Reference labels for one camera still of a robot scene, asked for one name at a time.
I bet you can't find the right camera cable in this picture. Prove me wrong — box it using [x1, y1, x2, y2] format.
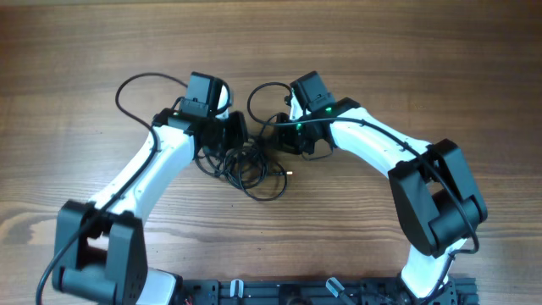
[246, 81, 481, 305]

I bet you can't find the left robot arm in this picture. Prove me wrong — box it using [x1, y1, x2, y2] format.
[36, 72, 247, 304]

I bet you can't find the thick black USB cable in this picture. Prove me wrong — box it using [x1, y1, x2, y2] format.
[193, 135, 289, 202]

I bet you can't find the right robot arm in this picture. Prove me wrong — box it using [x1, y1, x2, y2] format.
[274, 71, 488, 304]

